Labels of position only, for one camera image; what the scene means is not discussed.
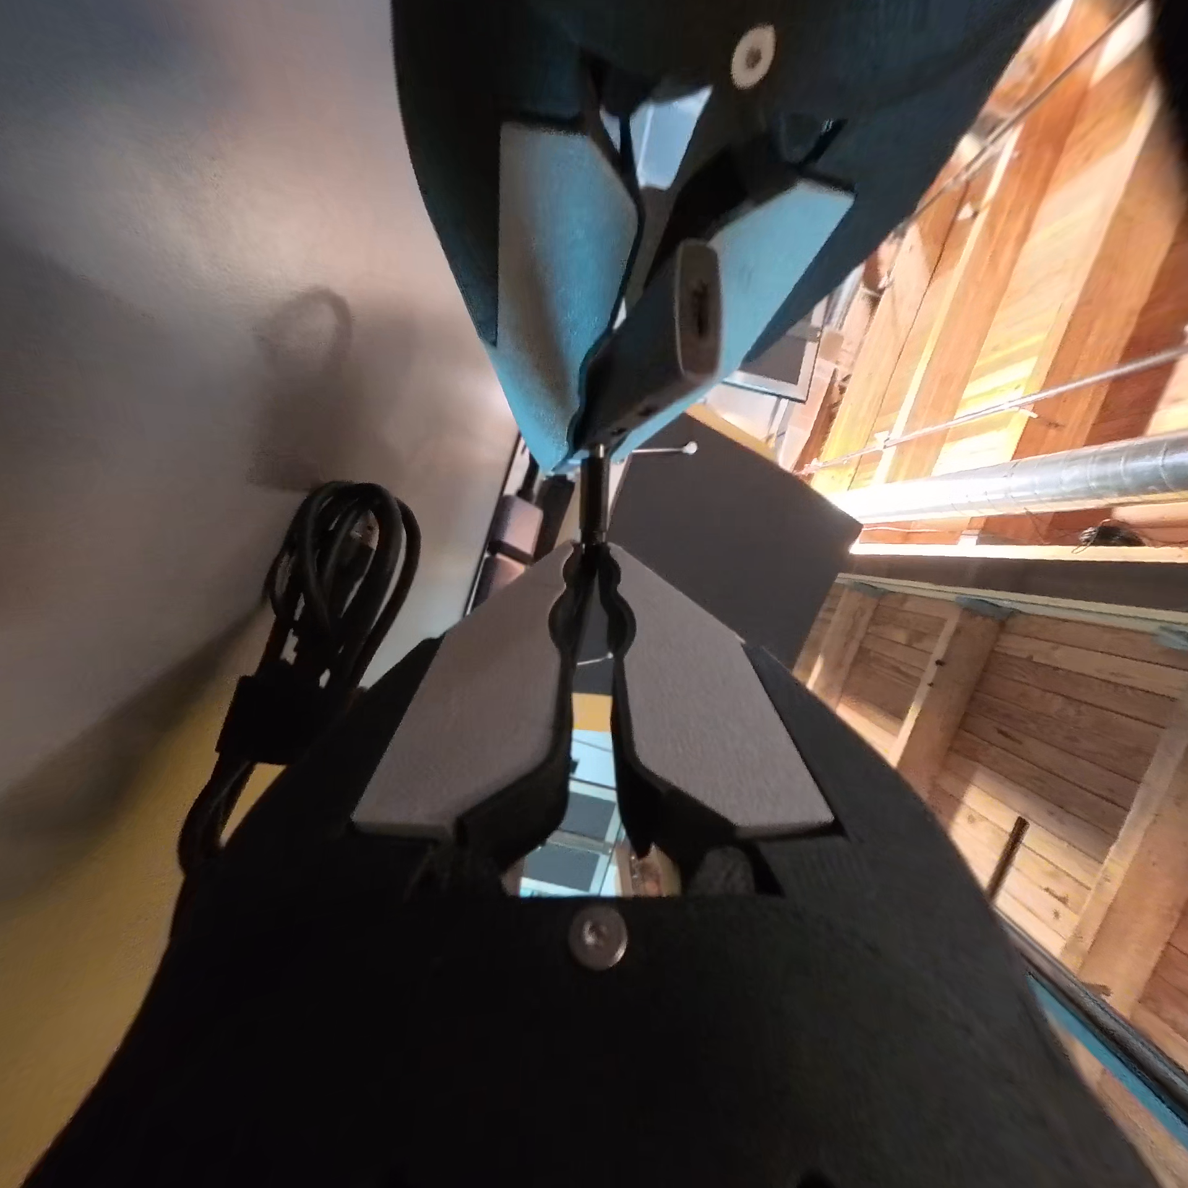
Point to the grey adapter plug with tether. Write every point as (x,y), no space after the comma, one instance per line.
(522,525)

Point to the dark grey usb hub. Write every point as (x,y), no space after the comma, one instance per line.
(650,353)

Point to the silver ventilation duct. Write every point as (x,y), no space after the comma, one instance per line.
(1068,479)

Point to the black wood-edged panel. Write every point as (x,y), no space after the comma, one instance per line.
(724,540)

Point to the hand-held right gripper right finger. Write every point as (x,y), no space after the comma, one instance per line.
(714,725)

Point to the yellow plastic bin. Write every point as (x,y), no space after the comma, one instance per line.
(139,780)

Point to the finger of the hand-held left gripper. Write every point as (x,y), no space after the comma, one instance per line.
(788,251)
(557,279)

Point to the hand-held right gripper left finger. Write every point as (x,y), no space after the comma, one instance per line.
(465,716)

